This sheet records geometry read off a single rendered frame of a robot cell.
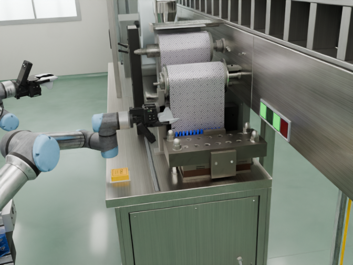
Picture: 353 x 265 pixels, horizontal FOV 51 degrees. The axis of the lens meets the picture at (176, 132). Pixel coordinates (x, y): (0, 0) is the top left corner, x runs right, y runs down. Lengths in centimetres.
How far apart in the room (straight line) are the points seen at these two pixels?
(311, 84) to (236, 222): 73
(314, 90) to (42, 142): 83
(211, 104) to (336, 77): 73
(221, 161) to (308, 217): 156
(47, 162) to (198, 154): 56
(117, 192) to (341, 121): 86
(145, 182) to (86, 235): 135
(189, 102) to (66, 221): 169
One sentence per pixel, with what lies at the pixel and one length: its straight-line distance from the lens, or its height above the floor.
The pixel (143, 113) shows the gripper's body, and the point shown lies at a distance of 154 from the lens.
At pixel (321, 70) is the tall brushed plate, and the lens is 104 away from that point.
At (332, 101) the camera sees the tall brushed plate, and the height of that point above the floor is 135.
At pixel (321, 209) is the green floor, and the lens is 305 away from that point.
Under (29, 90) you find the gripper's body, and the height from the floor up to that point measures 120.
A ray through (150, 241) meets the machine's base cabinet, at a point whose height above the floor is 68.
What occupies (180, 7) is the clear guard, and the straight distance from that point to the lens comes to 255.
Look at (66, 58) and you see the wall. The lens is 721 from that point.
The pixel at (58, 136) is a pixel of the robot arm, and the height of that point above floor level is 110.
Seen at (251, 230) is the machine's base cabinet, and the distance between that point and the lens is 164.
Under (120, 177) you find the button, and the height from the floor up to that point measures 92.
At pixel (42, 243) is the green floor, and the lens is 282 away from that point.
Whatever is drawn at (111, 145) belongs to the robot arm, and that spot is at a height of 102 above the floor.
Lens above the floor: 165
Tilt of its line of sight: 23 degrees down
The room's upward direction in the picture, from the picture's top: 3 degrees counter-clockwise
